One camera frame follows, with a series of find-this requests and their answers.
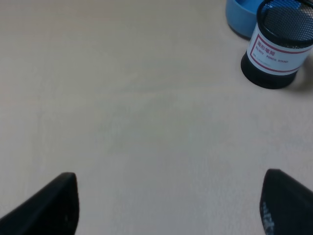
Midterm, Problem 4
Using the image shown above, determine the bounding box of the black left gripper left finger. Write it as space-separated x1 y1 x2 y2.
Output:
0 172 80 235

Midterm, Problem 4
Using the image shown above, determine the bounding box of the blue plastic bowl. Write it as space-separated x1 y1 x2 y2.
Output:
225 0 263 39

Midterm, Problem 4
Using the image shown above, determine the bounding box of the black mesh pencil holder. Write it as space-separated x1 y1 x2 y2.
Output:
241 0 313 89

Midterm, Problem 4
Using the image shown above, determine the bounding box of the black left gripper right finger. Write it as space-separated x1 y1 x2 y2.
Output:
259 168 313 235

